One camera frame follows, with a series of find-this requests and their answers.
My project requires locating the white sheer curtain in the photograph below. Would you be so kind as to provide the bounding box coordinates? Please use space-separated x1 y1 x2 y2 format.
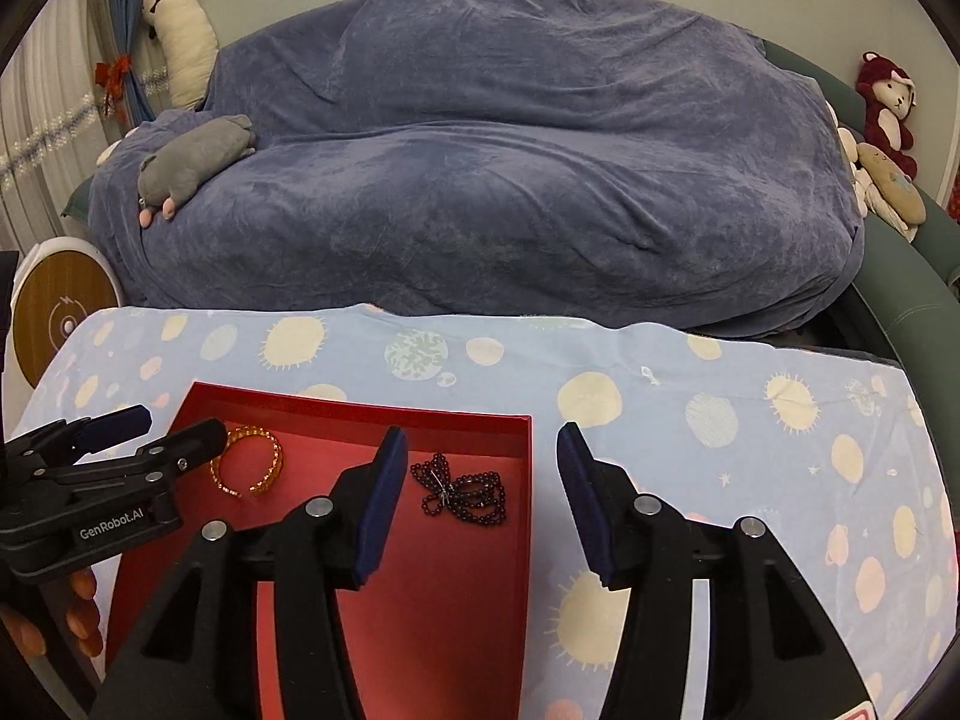
0 11 147 260

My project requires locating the grey plush toy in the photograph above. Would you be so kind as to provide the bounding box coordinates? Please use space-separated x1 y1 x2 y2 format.
136 114 258 228

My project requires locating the blue curtain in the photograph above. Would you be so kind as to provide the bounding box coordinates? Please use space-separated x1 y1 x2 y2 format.
101 0 175 125

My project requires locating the dark garnet bead bracelet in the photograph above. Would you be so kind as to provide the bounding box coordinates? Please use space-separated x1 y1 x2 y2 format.
409 453 509 525

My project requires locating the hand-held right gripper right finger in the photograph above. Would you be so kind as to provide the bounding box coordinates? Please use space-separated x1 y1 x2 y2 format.
556 422 875 720

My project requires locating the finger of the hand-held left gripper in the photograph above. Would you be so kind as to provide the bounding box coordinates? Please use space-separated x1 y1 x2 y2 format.
21 420 228 512
0 404 154 486

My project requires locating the orange gold bracelet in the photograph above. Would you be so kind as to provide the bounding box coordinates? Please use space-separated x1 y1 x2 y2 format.
209 426 287 498

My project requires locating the red cardboard box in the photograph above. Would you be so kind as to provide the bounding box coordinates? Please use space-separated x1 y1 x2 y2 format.
105 381 536 720

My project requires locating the small white plush toy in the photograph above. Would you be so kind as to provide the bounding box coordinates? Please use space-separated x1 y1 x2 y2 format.
835 126 922 243

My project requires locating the round white wood-faced device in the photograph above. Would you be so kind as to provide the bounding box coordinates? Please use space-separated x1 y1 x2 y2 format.
10 234 122 392

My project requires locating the long white plush toy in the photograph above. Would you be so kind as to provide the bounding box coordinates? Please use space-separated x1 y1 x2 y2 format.
142 0 221 113

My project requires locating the blue printed table cloth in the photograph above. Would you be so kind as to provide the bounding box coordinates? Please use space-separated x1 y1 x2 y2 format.
15 303 958 720

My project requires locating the green sofa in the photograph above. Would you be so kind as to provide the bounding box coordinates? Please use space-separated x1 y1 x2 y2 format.
60 37 960 372

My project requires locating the beige round plush toy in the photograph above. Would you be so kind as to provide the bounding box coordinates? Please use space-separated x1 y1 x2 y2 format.
855 142 928 226

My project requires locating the red ribbon bow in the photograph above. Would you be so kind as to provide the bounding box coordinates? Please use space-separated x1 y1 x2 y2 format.
94 54 133 122

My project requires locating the person's left hand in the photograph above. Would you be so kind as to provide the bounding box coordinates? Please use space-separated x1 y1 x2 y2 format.
0 566 103 659

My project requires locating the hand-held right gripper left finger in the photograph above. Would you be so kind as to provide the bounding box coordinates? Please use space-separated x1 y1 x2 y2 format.
90 425 410 720

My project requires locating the red plush monkey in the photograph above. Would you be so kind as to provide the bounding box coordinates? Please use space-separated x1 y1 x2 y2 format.
856 51 920 179

